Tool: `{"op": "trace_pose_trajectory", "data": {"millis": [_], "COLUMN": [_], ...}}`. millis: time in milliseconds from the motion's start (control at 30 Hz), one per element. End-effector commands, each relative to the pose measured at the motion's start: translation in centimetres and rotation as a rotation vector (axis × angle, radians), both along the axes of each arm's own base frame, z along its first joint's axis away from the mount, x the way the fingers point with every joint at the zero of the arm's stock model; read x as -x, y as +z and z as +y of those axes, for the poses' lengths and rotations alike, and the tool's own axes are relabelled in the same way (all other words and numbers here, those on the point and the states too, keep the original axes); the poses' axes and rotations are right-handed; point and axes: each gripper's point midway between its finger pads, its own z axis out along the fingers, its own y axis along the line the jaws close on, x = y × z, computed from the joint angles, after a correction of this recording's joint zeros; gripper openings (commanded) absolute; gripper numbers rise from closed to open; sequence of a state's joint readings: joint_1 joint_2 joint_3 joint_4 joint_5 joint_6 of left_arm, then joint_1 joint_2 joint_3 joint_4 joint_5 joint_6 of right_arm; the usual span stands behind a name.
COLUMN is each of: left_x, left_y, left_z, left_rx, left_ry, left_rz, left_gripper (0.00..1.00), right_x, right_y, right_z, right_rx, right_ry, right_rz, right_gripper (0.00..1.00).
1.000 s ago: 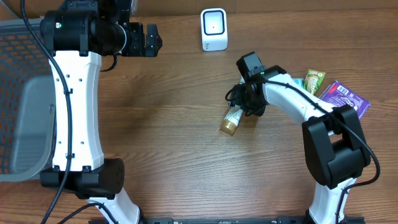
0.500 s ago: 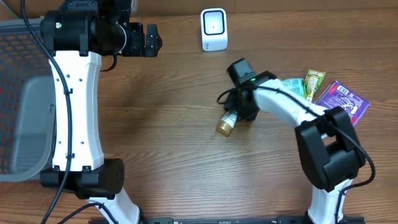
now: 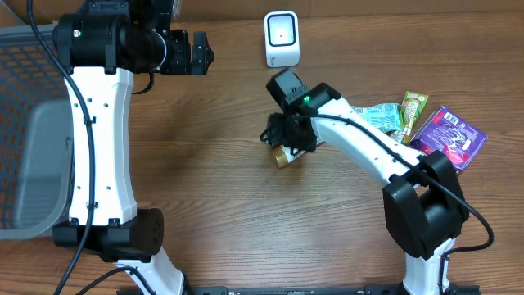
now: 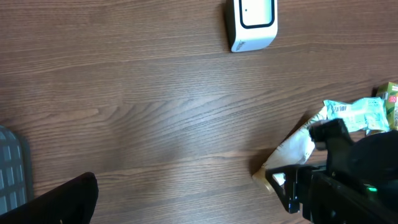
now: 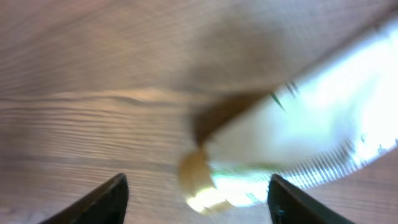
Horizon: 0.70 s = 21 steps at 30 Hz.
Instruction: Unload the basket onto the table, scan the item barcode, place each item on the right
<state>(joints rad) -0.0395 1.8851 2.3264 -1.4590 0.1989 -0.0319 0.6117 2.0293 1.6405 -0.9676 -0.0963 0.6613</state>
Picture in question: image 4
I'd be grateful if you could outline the teal snack packet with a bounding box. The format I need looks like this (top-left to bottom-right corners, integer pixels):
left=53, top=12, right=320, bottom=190
left=323, top=97, right=390, bottom=133

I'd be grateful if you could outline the white barcode scanner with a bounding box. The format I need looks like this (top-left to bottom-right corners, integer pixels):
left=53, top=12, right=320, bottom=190
left=224, top=0, right=278, bottom=53

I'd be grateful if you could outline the green yellow snack packet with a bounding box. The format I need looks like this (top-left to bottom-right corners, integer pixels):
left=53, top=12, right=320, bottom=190
left=376, top=82, right=398, bottom=130

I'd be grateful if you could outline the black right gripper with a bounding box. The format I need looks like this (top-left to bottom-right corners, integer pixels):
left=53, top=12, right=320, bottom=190
left=265, top=164, right=326, bottom=218

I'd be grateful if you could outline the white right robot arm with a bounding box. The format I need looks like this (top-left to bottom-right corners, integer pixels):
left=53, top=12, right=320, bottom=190
left=265, top=131, right=397, bottom=223

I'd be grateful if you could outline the grey plastic mesh basket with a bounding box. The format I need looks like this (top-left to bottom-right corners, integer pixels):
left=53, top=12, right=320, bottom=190
left=1, top=126, right=32, bottom=215

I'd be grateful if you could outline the white tube with gold cap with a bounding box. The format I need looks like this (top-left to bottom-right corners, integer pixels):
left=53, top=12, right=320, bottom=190
left=252, top=106, right=327, bottom=194

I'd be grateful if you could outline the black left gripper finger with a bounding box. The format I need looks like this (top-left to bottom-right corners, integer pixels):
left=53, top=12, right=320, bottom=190
left=1, top=172, right=99, bottom=224

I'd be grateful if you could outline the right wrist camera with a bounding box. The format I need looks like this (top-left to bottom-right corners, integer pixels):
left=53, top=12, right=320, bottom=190
left=308, top=118, right=354, bottom=172

